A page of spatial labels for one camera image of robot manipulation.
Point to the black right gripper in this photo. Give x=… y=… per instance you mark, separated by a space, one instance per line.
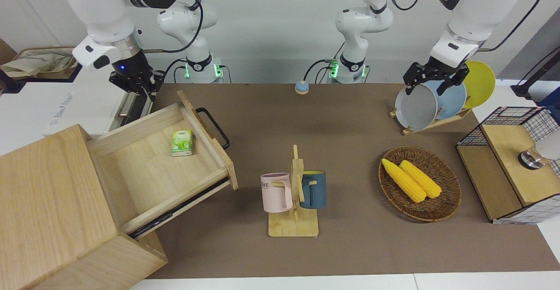
x=133 y=73

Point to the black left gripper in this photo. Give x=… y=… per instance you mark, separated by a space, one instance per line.
x=442 y=68

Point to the light wooden drawer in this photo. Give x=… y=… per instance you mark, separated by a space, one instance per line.
x=157 y=172

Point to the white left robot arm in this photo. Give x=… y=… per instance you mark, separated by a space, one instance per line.
x=477 y=5

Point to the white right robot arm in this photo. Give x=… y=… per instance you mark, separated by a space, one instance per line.
x=98 y=10

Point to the light blue plate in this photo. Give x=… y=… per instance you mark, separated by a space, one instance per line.
x=450 y=102

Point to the grey plate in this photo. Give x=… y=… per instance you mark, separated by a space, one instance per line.
x=415 y=106

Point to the yellow plate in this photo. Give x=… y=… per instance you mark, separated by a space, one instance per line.
x=481 y=84

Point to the wooden plate rack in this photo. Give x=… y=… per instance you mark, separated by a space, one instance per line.
x=431 y=125

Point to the green tissue pack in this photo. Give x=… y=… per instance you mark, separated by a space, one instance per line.
x=182 y=142

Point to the white box appliance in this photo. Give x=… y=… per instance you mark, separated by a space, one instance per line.
x=65 y=102

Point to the black stand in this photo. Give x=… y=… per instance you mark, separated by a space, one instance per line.
x=531 y=80

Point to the brown table mat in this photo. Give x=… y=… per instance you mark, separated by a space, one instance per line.
x=350 y=124

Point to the yellow corn cob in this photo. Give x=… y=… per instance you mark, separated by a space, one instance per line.
x=404 y=180
x=422 y=179

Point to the beige paper bag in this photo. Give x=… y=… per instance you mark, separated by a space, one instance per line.
x=39 y=62

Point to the brown wicker basket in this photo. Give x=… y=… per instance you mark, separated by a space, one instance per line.
x=442 y=189

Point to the silver base white lamp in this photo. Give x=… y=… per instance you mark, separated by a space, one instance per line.
x=531 y=158

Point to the blue round button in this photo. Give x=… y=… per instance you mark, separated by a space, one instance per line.
x=302 y=88

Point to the light wooden cabinet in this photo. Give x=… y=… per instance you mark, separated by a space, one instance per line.
x=48 y=211

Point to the dark blue mug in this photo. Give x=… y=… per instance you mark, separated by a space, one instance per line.
x=316 y=190

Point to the pink mug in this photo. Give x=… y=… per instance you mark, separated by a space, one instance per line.
x=274 y=193

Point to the wooden mug rack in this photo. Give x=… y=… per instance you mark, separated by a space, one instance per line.
x=294 y=226

